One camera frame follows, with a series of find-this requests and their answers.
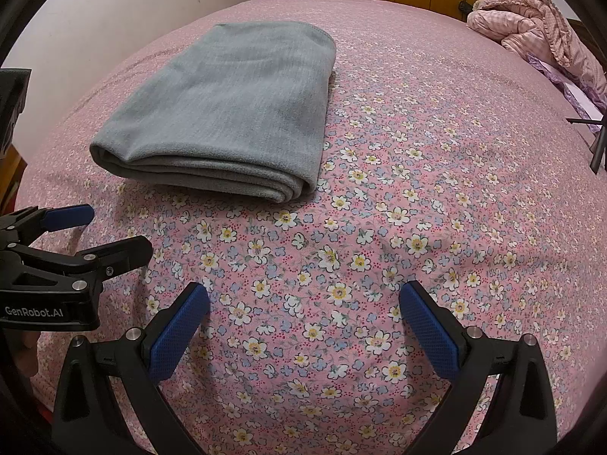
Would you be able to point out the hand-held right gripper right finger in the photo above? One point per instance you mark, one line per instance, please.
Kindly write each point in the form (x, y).
(427, 329)

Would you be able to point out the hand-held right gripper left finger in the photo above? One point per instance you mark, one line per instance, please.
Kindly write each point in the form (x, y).
(182, 329)

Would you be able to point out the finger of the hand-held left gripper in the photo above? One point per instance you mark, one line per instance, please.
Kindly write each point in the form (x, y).
(118, 256)
(66, 216)

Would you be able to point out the wooden bedside cabinet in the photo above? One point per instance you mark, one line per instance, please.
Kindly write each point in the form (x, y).
(12, 185)

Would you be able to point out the bed with pink floral sheet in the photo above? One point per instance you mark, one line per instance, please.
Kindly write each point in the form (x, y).
(403, 175)

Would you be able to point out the black tripod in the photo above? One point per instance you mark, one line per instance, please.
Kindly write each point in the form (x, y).
(600, 147)

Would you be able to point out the purple ruffled pillow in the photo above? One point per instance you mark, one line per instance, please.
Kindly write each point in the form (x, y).
(578, 90)

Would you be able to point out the pink quilted comforter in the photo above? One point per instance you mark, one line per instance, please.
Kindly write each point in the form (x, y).
(526, 23)

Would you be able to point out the small black object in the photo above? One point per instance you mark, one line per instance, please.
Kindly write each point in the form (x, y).
(464, 6)

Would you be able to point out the dark wooden headboard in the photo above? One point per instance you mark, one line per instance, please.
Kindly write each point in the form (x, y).
(588, 42)

